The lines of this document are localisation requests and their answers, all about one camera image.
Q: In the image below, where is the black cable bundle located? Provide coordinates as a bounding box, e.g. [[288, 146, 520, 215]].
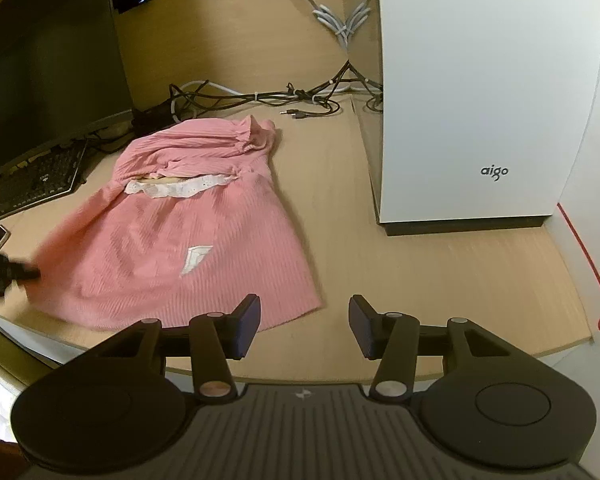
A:
[[167, 59, 384, 124]]

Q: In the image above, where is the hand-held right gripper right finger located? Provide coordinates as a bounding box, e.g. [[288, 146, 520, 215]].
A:
[[348, 294, 511, 402]]

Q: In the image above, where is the black audio jack cable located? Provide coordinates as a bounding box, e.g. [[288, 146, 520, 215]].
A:
[[279, 101, 342, 122]]

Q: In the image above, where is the white box with red stripe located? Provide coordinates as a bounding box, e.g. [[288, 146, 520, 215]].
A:
[[555, 10, 600, 347]]

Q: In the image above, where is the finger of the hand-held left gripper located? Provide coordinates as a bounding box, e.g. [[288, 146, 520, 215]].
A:
[[3, 260, 42, 283]]

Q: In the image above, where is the black computer monitor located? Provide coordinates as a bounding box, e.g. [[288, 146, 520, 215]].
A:
[[0, 0, 134, 181]]

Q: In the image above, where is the white power cable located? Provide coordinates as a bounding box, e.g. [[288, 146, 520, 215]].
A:
[[257, 0, 377, 52]]

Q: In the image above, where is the pink knit garment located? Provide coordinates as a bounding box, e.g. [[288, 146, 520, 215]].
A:
[[27, 115, 324, 334]]

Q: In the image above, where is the black keyboard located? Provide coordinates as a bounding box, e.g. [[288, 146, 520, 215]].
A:
[[0, 140, 89, 226]]

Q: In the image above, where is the white computer case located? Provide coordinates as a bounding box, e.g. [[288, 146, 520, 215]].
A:
[[352, 0, 600, 237]]

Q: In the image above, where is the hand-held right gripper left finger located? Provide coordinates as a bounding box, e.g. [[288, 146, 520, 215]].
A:
[[97, 294, 262, 405]]

